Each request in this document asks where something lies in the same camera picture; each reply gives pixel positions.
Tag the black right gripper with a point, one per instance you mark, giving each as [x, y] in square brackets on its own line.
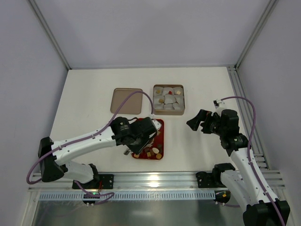
[205, 123]

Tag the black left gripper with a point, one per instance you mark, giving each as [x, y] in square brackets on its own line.
[140, 146]

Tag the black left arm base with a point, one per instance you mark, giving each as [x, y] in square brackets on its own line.
[103, 181]

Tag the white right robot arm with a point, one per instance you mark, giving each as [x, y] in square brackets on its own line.
[260, 205]

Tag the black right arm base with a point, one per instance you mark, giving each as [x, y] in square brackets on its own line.
[207, 180]

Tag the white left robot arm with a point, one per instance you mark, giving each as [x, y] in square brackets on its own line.
[57, 157]

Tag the red rectangular tray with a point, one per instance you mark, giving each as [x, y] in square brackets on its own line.
[147, 153]

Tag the gold square tin box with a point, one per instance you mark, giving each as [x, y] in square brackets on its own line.
[174, 105]

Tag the aluminium front rail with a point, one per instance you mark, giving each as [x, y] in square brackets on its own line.
[134, 180]

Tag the aluminium rail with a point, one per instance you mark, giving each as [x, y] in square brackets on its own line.
[246, 113]
[134, 180]

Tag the slotted cable duct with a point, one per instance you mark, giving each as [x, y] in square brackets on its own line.
[131, 196]

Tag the aluminium right side rail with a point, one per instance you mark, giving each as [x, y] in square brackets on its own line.
[246, 113]

